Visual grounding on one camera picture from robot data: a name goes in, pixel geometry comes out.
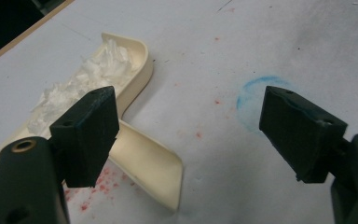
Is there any pile of white paper scraps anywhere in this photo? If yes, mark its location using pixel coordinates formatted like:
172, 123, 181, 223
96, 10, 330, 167
26, 38, 138, 136

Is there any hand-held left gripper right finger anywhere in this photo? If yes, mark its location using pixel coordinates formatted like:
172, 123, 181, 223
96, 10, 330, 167
258, 85, 349, 184

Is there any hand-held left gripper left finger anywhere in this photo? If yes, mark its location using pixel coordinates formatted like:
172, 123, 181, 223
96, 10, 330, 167
48, 86, 121, 189

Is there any white table cover sheet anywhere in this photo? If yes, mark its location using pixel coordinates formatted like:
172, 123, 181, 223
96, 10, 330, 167
0, 0, 358, 224

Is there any cream plastic dustpan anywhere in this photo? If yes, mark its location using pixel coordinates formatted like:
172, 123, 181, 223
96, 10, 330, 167
0, 32, 185, 214

